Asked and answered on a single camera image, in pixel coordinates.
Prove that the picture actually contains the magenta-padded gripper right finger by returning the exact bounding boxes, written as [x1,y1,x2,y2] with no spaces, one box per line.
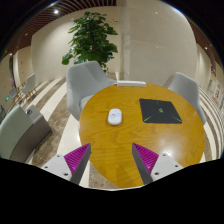
[131,142,185,186]

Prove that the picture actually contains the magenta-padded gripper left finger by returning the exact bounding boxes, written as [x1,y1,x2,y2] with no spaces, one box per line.
[41,143,92,185]

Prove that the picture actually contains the white cartoon-print computer mouse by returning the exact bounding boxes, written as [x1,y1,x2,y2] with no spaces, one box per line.
[107,107,123,127]

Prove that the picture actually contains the black mouse pad green lines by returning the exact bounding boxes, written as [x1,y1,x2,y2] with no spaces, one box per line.
[138,97,184,125]

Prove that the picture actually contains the grey-green armchair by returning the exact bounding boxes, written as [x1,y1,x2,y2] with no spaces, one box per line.
[0,104,53,164]

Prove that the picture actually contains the grey shell chair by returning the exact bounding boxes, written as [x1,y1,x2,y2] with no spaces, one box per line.
[168,71,208,126]
[65,60,116,122]

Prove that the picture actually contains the white power strip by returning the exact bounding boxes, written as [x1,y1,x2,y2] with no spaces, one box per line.
[116,80,147,88]

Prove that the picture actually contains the small pale wooden-legged chair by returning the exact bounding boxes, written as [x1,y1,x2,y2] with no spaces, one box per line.
[21,73,38,101]

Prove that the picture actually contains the potted green leafy plant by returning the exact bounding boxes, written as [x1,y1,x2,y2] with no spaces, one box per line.
[61,11,119,71]

